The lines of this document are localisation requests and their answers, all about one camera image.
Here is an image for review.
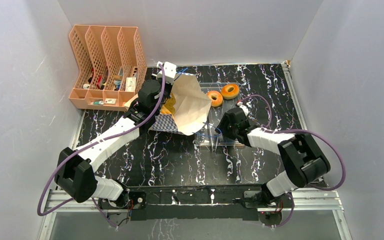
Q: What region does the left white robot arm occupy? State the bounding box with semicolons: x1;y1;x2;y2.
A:
54;78;174;208

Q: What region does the purple cable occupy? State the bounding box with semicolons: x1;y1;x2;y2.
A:
236;94;347;192
36;63;167;217

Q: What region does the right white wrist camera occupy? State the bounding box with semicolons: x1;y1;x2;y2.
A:
237;102;249;117

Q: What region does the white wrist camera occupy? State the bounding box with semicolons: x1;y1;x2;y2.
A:
156;61;177;85
237;102;249;117

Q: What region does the fake herb bread slice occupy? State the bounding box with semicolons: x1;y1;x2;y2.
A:
160;93;176;116

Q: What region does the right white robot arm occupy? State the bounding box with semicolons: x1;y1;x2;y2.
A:
216;107;331;207

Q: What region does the orange fake donut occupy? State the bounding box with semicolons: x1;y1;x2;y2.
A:
220;83;240;100

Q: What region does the green white glue tube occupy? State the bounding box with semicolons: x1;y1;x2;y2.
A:
92;100;104;106

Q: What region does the clear plastic tray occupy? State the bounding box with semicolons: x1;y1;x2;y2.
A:
194;82;248;151

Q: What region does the small white card box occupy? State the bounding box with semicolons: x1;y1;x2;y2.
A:
104;98;117;105

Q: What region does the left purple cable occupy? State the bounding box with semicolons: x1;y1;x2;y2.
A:
36;63;167;217

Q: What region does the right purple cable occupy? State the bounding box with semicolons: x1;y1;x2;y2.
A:
236;94;347;192

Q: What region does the white tape roll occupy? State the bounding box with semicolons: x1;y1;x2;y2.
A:
82;83;90;89

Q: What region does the red small box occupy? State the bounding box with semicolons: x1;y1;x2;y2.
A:
96;75;103;89

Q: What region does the blue checkered paper bag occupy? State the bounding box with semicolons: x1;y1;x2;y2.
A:
119;70;211;136

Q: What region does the peach plastic file organizer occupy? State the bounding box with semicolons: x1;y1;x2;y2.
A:
69;25;147;112

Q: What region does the white stapler box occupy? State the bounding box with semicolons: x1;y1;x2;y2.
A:
124;77;137;93

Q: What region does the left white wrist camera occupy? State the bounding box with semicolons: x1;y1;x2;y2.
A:
156;61;177;85

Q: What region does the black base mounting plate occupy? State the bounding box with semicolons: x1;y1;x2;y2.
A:
131;184;261;221

